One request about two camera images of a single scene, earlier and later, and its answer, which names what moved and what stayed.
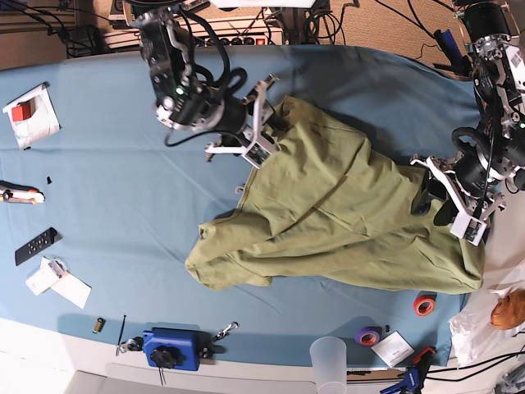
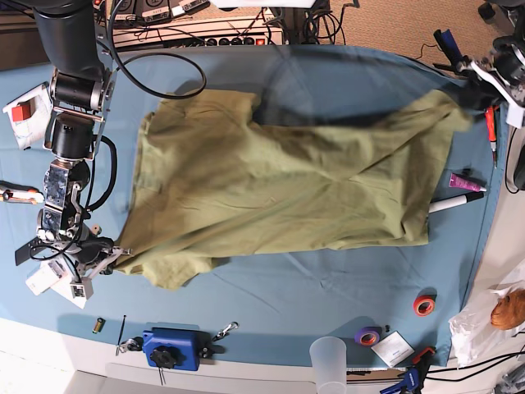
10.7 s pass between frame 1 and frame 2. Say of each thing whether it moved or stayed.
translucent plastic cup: stayed
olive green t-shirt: moved
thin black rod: stayed
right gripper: moved
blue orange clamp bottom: stayed
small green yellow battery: stayed
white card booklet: stayed
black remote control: stayed
